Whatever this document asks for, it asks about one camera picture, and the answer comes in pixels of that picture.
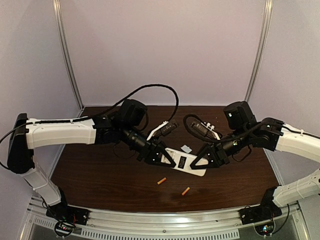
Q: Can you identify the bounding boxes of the white remote control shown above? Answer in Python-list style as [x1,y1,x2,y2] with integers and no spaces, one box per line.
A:
[165,147,206,177]

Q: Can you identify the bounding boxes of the orange AA battery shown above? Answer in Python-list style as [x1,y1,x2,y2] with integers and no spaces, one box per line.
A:
[157,177,167,185]
[181,187,190,196]

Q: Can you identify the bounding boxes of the grey battery compartment cover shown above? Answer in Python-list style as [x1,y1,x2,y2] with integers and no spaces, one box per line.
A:
[180,145,192,154]

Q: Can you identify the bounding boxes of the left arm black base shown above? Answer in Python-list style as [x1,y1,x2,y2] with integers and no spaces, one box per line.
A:
[42,188,90,239]

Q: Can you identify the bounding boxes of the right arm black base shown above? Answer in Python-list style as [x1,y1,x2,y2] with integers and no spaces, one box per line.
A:
[238,187,282,237]

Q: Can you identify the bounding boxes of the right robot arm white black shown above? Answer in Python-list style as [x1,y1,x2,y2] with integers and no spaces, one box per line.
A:
[183,101,320,208]

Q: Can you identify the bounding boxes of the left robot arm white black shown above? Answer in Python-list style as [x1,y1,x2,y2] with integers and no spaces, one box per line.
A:
[5,99,176,208]

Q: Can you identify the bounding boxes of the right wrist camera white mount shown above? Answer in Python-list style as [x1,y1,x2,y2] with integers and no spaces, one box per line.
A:
[190,120,223,141]

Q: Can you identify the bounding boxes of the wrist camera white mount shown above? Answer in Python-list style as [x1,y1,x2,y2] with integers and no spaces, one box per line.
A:
[190,120,223,141]
[146,119,179,141]

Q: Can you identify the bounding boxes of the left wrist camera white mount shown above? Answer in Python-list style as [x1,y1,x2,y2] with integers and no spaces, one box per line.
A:
[146,119,179,141]

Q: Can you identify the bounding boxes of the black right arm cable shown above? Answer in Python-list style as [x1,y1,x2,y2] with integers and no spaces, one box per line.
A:
[183,114,320,146]

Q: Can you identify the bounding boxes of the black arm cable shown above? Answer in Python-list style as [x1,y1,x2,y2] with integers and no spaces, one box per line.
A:
[0,84,180,171]
[183,114,320,146]

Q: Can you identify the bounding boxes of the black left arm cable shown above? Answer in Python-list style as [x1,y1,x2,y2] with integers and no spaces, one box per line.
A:
[0,84,180,171]

